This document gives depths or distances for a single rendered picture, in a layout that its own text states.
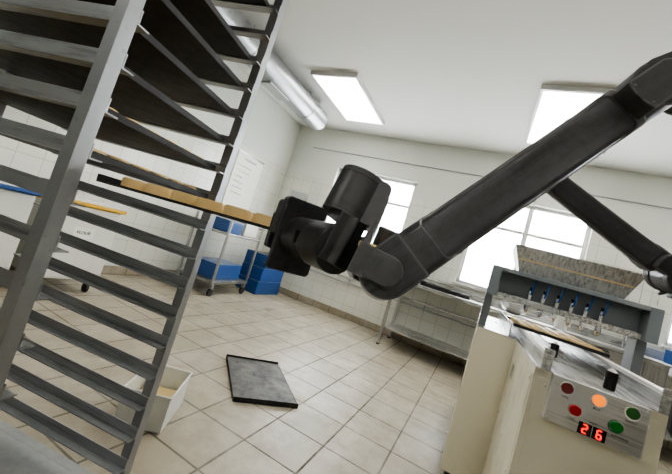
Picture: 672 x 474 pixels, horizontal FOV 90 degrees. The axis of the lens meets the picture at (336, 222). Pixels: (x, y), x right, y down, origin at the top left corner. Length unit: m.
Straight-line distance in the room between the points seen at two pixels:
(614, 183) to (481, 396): 3.99
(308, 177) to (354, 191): 5.69
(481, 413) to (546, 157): 1.77
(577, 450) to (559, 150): 1.10
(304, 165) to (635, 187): 4.72
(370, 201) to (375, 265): 0.08
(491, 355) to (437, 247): 1.69
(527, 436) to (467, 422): 0.76
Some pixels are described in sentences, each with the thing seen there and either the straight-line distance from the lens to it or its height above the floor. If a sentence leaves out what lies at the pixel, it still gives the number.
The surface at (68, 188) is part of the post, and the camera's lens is 0.77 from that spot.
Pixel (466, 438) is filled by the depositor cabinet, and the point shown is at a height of 0.28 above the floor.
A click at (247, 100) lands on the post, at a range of 1.15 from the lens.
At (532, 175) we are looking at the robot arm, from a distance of 0.44.
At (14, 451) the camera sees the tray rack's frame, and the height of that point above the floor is 0.15.
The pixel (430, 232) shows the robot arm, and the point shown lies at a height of 1.06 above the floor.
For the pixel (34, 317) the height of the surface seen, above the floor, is 0.51.
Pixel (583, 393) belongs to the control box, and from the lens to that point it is 1.36.
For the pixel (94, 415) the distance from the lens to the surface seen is 1.37.
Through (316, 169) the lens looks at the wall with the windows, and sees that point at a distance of 6.05.
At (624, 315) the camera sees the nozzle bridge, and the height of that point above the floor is 1.11.
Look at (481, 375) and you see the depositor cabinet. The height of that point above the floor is 0.60.
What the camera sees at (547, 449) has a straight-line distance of 1.42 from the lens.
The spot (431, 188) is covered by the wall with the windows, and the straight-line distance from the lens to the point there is 5.36.
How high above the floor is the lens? 1.01
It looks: 4 degrees up
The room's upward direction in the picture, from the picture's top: 17 degrees clockwise
